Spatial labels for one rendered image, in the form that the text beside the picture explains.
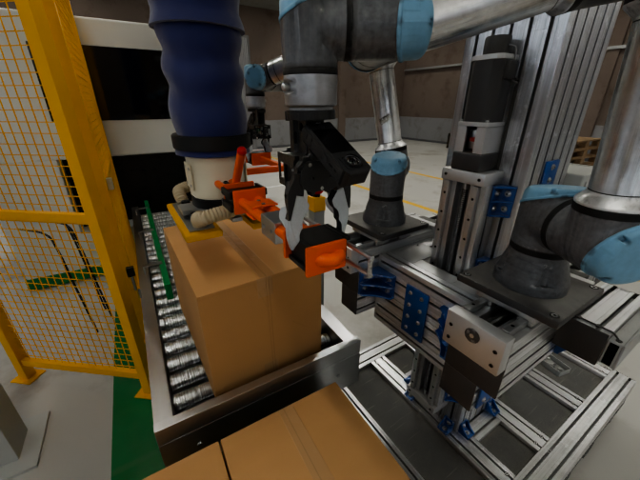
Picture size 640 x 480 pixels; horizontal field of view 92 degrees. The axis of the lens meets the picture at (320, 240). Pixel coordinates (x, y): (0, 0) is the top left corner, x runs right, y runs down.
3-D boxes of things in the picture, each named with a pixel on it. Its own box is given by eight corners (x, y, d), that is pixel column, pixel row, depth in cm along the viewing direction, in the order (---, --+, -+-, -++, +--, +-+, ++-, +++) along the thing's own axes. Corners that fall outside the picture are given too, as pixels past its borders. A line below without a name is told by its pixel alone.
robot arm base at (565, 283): (512, 260, 82) (523, 225, 78) (579, 286, 71) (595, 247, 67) (479, 275, 75) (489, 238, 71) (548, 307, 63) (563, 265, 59)
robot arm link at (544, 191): (548, 231, 74) (566, 176, 69) (594, 257, 62) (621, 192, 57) (499, 232, 74) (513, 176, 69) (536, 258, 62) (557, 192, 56)
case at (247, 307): (180, 307, 144) (162, 228, 128) (260, 282, 164) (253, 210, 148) (216, 402, 98) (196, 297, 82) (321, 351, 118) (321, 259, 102)
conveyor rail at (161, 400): (136, 228, 275) (130, 207, 267) (143, 226, 277) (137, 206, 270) (166, 470, 93) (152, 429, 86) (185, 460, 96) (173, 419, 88)
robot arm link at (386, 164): (365, 195, 104) (368, 154, 98) (372, 186, 115) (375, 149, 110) (402, 199, 100) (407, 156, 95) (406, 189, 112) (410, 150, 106)
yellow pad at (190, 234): (167, 209, 109) (164, 195, 107) (196, 205, 114) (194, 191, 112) (187, 244, 83) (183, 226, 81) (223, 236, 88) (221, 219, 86)
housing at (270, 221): (260, 233, 64) (258, 212, 63) (289, 227, 68) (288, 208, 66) (273, 246, 59) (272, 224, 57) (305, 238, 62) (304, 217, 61)
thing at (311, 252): (283, 257, 54) (282, 230, 52) (318, 248, 58) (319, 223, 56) (307, 278, 48) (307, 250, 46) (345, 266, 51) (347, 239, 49)
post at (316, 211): (310, 349, 195) (307, 195, 154) (319, 345, 198) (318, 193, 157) (314, 355, 189) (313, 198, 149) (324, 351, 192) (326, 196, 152)
